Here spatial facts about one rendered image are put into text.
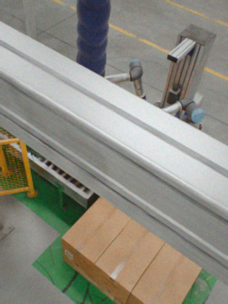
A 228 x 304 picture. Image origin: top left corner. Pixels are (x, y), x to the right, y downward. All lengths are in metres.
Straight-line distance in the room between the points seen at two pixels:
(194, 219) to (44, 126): 0.21
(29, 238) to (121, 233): 1.11
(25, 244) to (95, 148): 3.49
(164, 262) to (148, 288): 0.29
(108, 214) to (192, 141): 3.01
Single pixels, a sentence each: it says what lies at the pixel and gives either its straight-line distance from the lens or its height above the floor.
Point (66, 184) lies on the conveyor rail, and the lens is 3.46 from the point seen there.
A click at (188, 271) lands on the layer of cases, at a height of 0.54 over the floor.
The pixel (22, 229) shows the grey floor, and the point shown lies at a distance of 3.92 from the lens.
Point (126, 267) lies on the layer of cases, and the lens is 3.14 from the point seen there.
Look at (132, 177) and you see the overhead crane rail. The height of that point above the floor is 3.17.
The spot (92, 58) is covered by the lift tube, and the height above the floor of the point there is 2.04.
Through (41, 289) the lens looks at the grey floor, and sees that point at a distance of 3.64.
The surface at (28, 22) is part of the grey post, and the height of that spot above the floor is 0.62.
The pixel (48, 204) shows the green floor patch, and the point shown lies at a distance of 4.04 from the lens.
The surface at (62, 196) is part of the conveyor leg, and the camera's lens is 3.76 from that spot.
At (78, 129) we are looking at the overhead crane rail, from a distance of 0.37.
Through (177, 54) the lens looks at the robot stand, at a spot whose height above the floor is 2.03.
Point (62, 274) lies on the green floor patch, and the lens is 3.67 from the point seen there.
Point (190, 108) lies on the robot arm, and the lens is 2.84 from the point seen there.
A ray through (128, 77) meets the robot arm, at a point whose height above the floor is 1.61.
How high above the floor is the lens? 3.46
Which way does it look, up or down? 50 degrees down
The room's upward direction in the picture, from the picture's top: 8 degrees clockwise
